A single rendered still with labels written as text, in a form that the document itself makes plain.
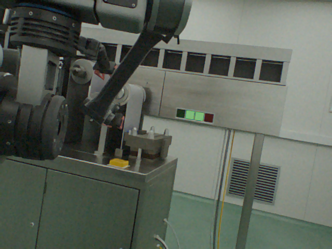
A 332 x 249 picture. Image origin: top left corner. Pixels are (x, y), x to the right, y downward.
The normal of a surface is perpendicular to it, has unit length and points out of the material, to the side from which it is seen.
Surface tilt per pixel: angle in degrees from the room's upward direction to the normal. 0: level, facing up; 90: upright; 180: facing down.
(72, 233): 90
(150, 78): 90
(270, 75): 90
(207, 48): 90
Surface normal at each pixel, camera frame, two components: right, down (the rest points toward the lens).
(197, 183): -0.26, 0.01
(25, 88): 0.11, 0.07
